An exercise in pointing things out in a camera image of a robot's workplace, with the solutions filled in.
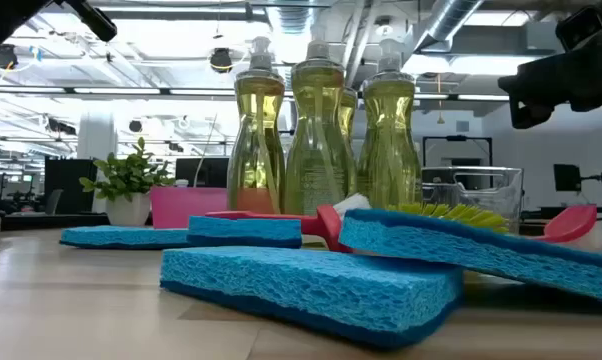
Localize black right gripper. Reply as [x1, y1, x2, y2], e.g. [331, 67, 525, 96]
[497, 27, 602, 130]

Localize red dish brush white bristles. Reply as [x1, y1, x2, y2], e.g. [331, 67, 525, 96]
[204, 193, 373, 254]
[533, 203, 602, 251]

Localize black office partition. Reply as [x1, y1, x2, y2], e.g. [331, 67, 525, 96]
[44, 158, 99, 215]

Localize black background computer monitor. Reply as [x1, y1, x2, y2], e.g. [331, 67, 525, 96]
[174, 157, 231, 189]

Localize small clear plastic bin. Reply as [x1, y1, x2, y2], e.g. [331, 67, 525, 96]
[421, 166, 525, 235]

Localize pink plastic tray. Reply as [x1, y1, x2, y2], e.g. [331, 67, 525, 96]
[149, 186, 231, 230]

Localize black frame stand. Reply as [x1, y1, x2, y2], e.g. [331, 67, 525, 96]
[422, 134, 495, 169]

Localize blue cellulose sponge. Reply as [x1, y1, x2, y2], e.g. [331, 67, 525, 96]
[186, 214, 304, 250]
[159, 245, 465, 350]
[338, 207, 602, 306]
[59, 224, 195, 251]

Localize green plant in white pot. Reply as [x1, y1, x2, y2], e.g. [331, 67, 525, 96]
[78, 136, 177, 228]

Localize yellow dish soap pump bottle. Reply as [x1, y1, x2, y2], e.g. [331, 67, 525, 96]
[284, 38, 356, 217]
[356, 49, 424, 210]
[226, 35, 287, 215]
[338, 87, 360, 199]

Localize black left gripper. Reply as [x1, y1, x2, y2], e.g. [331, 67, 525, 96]
[0, 0, 118, 92]

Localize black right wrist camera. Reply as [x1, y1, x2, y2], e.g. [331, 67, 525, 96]
[554, 5, 602, 52]

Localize smooth silver ventilation duct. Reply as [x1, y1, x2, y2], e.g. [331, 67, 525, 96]
[414, 0, 485, 52]

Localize black monitor on arm stand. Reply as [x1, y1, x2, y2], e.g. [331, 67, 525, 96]
[553, 163, 602, 217]

